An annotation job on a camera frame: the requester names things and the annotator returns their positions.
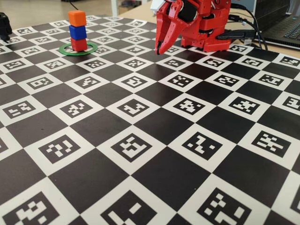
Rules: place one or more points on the brown cardboard box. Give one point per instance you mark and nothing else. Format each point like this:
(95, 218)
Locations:
(131, 7)

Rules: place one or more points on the black plastic device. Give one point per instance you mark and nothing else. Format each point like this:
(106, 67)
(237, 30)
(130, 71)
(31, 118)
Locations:
(4, 25)

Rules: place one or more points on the black laptop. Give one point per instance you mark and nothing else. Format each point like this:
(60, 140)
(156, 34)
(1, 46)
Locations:
(276, 14)

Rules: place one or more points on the grey blue panel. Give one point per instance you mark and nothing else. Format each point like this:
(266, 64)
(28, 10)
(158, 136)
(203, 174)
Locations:
(250, 3)

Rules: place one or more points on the orange cube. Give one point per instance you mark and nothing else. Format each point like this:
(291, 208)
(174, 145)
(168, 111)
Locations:
(77, 18)

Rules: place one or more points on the blue cube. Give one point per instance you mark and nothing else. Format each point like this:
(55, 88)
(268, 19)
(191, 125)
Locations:
(77, 32)

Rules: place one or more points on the red printed robot arm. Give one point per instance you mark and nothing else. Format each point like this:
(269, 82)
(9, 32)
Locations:
(211, 30)

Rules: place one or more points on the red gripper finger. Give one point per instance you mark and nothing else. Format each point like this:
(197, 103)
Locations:
(173, 35)
(161, 28)

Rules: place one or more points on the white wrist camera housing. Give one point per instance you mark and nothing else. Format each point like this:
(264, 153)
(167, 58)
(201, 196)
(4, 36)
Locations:
(155, 5)

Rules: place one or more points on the black table clamp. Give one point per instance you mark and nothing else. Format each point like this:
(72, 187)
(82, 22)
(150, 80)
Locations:
(234, 34)

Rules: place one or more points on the black white marker checkerboard mat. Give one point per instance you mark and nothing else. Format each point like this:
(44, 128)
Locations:
(164, 164)

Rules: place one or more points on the white metal table leg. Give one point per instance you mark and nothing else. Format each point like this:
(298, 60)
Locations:
(114, 7)

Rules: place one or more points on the red cube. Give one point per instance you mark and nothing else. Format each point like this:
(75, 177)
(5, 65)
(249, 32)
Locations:
(79, 45)

